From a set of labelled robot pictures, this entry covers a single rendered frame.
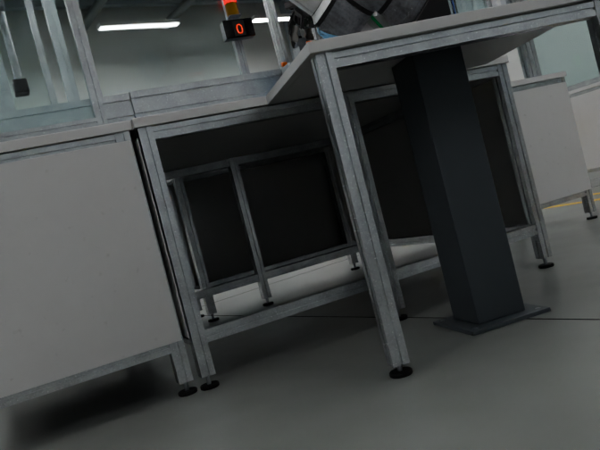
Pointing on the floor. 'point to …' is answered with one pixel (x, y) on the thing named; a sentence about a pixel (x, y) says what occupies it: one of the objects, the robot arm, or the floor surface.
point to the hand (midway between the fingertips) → (298, 43)
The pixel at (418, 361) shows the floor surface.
